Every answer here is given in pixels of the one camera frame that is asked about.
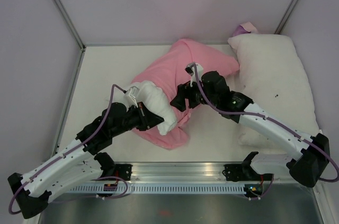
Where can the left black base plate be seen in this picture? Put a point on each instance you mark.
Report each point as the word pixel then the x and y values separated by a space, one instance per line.
pixel 123 171

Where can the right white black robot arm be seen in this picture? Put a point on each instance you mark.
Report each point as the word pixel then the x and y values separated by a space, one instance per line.
pixel 305 157

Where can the aluminium corner post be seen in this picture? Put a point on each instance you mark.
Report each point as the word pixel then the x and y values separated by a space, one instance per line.
pixel 292 0
pixel 69 24

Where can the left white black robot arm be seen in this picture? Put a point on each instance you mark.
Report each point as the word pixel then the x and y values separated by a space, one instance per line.
pixel 82 160

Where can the white slotted cable duct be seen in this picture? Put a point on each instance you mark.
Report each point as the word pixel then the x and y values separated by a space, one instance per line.
pixel 161 188

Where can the pink purple cloth behind pillow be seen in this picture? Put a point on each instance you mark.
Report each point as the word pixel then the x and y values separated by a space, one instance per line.
pixel 245 28

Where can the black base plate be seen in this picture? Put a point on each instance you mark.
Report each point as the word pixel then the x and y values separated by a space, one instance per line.
pixel 241 173
pixel 123 171

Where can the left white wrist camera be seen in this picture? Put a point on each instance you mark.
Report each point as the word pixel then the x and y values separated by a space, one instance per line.
pixel 131 95

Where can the large white bare pillow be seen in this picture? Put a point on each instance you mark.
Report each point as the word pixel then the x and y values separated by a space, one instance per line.
pixel 273 76

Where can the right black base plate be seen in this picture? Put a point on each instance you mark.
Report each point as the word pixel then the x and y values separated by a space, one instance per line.
pixel 241 173

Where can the right aluminium corner post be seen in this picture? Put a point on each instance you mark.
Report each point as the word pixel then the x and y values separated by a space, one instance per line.
pixel 292 0

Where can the aluminium mounting rail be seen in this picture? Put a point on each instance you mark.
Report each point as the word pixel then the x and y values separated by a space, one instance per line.
pixel 167 172

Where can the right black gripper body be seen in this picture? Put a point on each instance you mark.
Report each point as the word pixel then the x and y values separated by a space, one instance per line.
pixel 195 88

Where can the pink pillowcase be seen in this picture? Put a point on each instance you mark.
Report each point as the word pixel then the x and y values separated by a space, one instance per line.
pixel 168 71

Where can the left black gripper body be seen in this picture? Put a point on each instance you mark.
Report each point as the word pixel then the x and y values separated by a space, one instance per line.
pixel 132 121

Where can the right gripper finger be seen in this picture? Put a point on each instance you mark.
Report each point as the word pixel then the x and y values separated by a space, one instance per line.
pixel 194 99
pixel 181 99

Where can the left aluminium corner post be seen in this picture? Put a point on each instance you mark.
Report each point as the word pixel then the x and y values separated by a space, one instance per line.
pixel 69 24

